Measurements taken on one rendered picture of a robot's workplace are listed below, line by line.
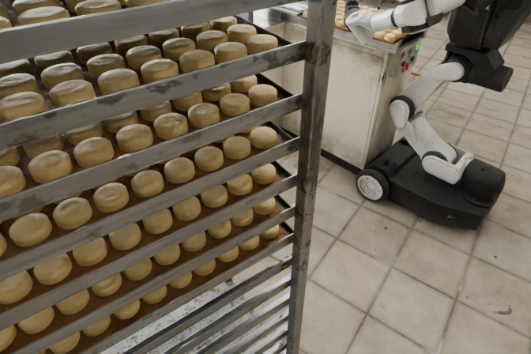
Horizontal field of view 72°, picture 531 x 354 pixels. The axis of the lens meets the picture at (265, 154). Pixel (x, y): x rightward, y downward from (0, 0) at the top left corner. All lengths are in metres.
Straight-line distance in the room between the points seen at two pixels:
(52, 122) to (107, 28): 0.12
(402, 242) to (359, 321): 0.53
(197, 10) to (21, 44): 0.19
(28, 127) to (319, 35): 0.39
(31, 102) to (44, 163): 0.09
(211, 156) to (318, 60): 0.24
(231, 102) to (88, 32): 0.26
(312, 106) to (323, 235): 1.46
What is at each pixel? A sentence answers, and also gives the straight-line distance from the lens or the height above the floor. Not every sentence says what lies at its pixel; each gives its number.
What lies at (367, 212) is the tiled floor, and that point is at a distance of 2.18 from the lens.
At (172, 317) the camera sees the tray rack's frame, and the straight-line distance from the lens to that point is 1.62.
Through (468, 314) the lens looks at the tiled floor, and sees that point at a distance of 1.96.
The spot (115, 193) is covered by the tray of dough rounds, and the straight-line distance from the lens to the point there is 0.61.
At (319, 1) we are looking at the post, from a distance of 0.55.
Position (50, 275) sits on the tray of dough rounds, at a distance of 0.66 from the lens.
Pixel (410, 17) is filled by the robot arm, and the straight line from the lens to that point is 1.44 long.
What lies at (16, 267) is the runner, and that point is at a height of 1.14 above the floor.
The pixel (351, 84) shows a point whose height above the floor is 0.61.
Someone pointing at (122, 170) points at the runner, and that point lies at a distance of 0.52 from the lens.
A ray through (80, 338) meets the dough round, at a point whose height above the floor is 0.86.
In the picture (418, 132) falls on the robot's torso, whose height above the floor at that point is 0.42.
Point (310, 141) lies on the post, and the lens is 0.65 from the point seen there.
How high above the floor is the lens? 1.54
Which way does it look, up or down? 38 degrees down
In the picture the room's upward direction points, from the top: straight up
